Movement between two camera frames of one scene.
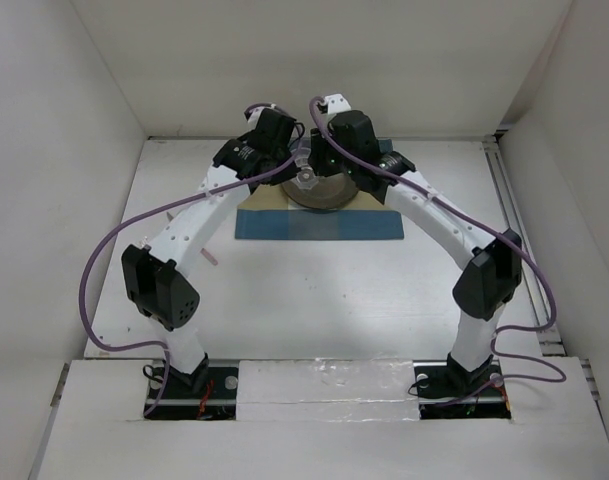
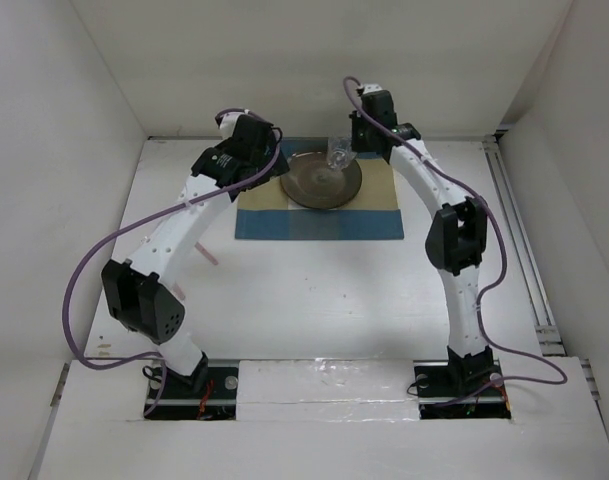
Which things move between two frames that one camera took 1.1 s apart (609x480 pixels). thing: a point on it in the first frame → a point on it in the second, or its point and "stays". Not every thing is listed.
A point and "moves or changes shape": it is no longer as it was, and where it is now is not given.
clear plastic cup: (301, 149) moves or changes shape
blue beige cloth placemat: (271, 214) stays
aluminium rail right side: (528, 262) stays
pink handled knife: (208, 256) stays
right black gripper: (317, 158) → (357, 145)
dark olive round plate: (331, 191) stays
